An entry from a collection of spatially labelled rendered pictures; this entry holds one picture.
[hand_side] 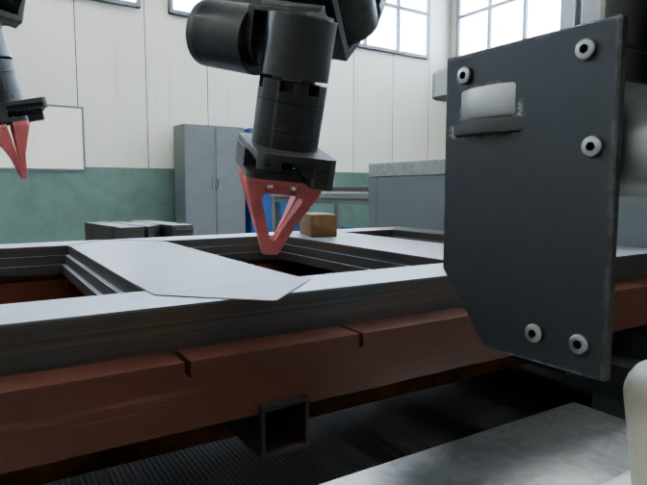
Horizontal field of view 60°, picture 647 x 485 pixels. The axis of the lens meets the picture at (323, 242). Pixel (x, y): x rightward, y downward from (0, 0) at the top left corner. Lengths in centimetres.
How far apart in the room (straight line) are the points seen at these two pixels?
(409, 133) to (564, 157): 1182
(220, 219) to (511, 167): 872
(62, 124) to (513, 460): 861
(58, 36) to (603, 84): 906
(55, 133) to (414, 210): 773
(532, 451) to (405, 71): 1164
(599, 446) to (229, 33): 59
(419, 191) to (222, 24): 115
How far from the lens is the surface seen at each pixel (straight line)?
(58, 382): 48
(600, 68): 28
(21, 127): 84
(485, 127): 31
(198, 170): 885
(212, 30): 50
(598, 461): 71
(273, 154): 44
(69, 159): 898
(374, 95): 1155
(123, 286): 71
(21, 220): 892
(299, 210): 49
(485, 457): 68
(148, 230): 520
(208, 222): 891
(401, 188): 164
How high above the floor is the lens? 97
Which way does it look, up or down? 5 degrees down
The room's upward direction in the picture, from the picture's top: straight up
